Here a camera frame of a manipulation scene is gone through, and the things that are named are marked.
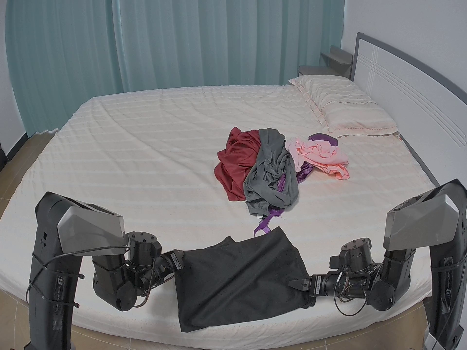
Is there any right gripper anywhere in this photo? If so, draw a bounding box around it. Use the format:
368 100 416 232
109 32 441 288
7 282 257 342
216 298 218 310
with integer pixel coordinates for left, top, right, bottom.
308 273 338 298

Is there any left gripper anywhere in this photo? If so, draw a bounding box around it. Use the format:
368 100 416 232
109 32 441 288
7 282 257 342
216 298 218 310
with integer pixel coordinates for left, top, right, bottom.
161 250 184 280

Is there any black T-shirt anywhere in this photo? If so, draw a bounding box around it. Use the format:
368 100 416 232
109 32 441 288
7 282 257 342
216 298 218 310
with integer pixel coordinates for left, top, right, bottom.
173 226 316 334

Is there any bed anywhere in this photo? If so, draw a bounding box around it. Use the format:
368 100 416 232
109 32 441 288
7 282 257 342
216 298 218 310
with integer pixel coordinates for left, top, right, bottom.
0 32 467 342

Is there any purple garment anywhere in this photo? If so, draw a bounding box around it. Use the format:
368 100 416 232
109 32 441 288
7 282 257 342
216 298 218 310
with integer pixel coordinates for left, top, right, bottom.
253 133 338 237

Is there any dark red garment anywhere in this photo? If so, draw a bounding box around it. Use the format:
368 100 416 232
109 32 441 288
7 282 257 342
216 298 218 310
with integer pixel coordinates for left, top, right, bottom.
213 127 263 202

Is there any grey garment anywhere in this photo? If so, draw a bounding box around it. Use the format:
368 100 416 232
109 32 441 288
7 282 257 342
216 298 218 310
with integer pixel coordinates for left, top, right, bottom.
243 128 300 218

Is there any pink garment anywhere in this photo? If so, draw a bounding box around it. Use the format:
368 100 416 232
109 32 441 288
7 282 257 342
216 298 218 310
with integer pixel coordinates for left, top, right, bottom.
285 136 350 181

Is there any cream pillow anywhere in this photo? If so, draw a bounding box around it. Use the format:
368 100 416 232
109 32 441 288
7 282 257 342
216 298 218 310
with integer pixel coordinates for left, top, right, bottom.
288 75 400 138

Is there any grey bedside table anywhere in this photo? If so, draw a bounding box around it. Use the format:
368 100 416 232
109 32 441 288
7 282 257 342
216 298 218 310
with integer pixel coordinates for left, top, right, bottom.
298 45 354 77

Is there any blue-green curtain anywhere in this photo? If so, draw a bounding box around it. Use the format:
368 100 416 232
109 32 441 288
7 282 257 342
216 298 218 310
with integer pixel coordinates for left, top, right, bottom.
109 0 346 94
5 0 128 135

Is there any black cable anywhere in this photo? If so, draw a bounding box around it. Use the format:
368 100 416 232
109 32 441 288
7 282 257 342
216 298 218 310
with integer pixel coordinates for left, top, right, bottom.
27 246 131 302
335 289 366 317

